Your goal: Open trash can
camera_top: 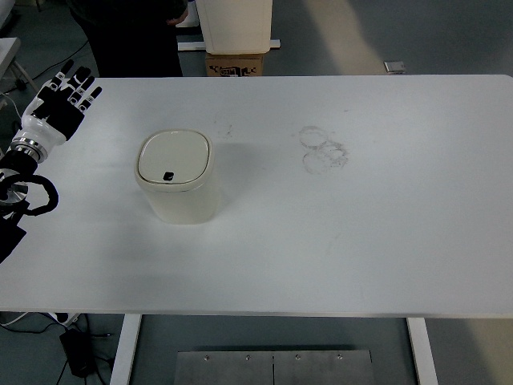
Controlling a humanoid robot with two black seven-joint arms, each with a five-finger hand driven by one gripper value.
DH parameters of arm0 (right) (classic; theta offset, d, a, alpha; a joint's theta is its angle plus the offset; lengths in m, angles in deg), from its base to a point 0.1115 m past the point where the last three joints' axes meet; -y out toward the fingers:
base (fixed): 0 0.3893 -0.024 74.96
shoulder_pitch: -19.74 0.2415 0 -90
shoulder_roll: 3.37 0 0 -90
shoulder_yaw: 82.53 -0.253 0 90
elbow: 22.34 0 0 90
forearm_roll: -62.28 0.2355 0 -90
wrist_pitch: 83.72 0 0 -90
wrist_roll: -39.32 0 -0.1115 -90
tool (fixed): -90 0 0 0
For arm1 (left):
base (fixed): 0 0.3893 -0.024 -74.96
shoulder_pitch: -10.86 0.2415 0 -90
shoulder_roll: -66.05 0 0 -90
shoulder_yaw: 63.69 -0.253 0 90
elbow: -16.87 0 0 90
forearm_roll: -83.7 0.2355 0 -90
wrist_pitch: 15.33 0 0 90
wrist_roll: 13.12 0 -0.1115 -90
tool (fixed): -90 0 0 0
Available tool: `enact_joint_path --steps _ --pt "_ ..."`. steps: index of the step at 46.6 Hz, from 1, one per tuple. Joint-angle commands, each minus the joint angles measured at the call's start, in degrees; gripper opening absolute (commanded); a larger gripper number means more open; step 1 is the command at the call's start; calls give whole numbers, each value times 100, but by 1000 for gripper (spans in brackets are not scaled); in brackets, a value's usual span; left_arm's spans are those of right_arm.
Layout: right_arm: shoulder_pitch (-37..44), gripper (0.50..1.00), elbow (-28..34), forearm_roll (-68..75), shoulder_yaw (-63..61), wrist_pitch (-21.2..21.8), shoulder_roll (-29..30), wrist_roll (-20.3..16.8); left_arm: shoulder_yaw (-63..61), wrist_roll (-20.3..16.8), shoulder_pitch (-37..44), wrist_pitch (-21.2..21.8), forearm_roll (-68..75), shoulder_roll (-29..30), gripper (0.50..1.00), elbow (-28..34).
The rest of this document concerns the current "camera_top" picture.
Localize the person in dark clothes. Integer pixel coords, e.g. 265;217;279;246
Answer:
67;1;188;78

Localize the white table foot bar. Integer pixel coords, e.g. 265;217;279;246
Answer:
178;39;281;52

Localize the right white table leg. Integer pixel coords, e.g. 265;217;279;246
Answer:
406;318;438;385

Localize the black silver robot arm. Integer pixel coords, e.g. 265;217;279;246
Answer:
1;60;102;261

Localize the left white table leg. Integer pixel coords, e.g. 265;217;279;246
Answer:
110;314;143;385

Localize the white table leg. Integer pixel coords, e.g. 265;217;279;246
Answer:
406;318;438;385
110;314;143;385

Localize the cardboard box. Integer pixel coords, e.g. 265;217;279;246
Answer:
205;54;265;77

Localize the black power adapter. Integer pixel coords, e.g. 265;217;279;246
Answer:
59;330;95;379

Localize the grey floor outlet plate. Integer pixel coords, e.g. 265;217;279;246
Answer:
383;61;406;74

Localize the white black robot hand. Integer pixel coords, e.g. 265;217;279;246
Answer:
11;59;102;157

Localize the white side table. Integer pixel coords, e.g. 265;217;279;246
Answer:
1;38;38;92

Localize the cream trash can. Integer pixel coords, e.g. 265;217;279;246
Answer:
135;129;220;225

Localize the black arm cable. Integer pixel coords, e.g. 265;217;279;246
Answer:
0;172;60;217

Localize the metal base plate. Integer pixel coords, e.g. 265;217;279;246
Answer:
174;350;375;384

